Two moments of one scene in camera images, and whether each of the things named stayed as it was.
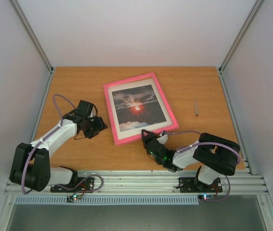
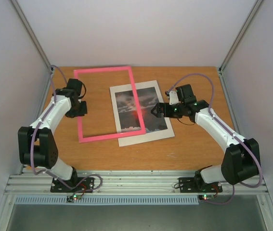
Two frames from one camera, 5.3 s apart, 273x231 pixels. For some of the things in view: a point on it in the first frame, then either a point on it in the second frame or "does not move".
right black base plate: x=191 y=185 does not move
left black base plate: x=87 y=186 does not move
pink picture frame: x=127 y=81 to x=82 y=139
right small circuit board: x=203 y=198 does not move
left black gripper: x=101 y=126 to x=82 y=113
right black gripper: x=148 y=140 to x=163 y=110
